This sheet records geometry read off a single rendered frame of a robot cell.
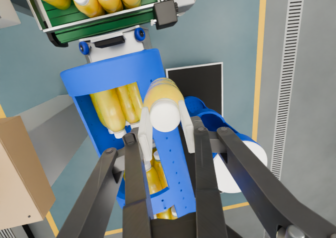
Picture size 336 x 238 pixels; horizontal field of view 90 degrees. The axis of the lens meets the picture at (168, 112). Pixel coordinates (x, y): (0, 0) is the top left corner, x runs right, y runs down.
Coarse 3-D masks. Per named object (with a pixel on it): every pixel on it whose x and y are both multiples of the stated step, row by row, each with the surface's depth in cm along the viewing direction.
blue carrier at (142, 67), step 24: (72, 72) 38; (96, 72) 37; (120, 72) 38; (144, 72) 41; (72, 96) 42; (144, 96) 42; (96, 120) 59; (96, 144) 56; (120, 144) 69; (168, 144) 49; (168, 168) 50; (120, 192) 66; (168, 192) 52; (192, 192) 64
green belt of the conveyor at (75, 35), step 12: (72, 0) 60; (144, 0) 63; (156, 0) 63; (48, 12) 60; (60, 12) 60; (72, 12) 61; (144, 12) 64; (60, 24) 62; (108, 24) 64; (120, 24) 65; (132, 24) 66; (60, 36) 63; (72, 36) 64; (84, 36) 65
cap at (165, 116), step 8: (160, 104) 20; (168, 104) 20; (152, 112) 21; (160, 112) 21; (168, 112) 21; (176, 112) 21; (152, 120) 21; (160, 120) 21; (168, 120) 21; (176, 120) 21; (160, 128) 21; (168, 128) 21
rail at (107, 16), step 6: (144, 6) 56; (150, 6) 57; (114, 12) 56; (120, 12) 56; (126, 12) 57; (132, 12) 58; (90, 18) 55; (96, 18) 56; (102, 18) 56; (108, 18) 58; (66, 24) 55; (72, 24) 55; (78, 24) 56; (84, 24) 58; (48, 30) 55; (54, 30) 56
